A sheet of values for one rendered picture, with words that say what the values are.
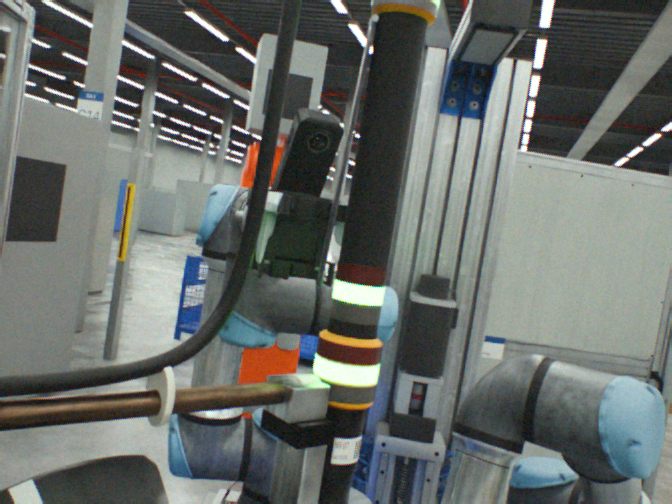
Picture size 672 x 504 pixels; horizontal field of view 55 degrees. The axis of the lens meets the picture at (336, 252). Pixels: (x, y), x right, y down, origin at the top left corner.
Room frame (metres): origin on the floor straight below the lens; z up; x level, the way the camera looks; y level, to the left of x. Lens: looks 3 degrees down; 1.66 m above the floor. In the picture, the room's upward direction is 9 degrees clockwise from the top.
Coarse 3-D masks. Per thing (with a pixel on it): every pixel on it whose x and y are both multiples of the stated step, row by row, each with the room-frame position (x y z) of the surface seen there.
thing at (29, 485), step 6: (30, 480) 0.43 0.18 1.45; (18, 486) 0.42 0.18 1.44; (24, 486) 0.42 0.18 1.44; (30, 486) 0.42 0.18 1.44; (12, 492) 0.41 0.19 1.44; (18, 492) 0.41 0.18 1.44; (24, 492) 0.42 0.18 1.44; (30, 492) 0.42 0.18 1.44; (36, 492) 0.42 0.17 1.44; (18, 498) 0.41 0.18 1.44; (24, 498) 0.42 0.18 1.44; (30, 498) 0.42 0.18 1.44; (36, 498) 0.42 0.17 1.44
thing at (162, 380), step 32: (288, 0) 0.36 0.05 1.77; (288, 32) 0.36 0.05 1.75; (288, 64) 0.36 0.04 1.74; (256, 192) 0.36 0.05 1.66; (256, 224) 0.36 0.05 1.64; (224, 320) 0.35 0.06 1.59; (192, 352) 0.34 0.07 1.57; (0, 384) 0.28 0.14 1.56; (32, 384) 0.29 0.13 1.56; (64, 384) 0.30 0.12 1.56; (96, 384) 0.31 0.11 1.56; (160, 384) 0.33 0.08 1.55; (160, 416) 0.33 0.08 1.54
